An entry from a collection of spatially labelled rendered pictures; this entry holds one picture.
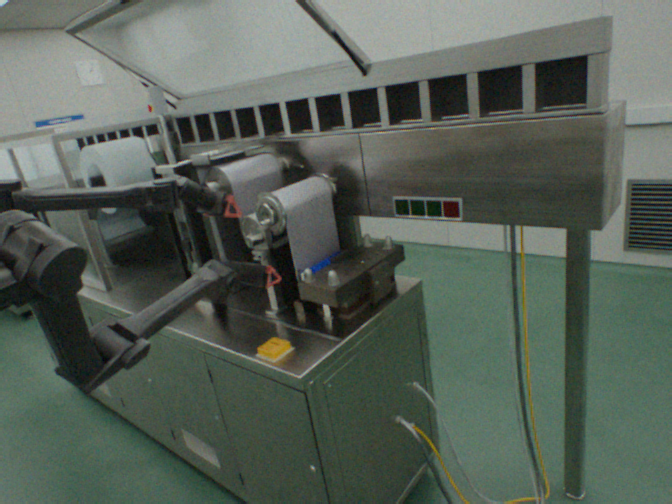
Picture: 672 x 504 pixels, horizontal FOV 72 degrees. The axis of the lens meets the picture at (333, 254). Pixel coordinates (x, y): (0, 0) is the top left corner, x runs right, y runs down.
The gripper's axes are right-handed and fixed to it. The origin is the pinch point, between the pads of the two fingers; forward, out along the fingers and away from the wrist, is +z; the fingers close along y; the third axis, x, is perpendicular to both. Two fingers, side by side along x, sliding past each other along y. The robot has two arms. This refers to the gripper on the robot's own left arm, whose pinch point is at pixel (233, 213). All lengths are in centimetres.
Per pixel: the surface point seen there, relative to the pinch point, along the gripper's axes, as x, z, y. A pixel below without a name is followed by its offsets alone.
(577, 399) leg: -25, 101, 82
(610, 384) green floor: -11, 190, 80
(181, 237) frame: -6.9, 9.4, -37.7
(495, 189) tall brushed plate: 26, 39, 63
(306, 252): -2.2, 29.0, 6.5
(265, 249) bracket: -5.5, 18.1, -1.7
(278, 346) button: -34.4, 16.9, 17.6
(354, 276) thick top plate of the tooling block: -7.2, 33.1, 25.7
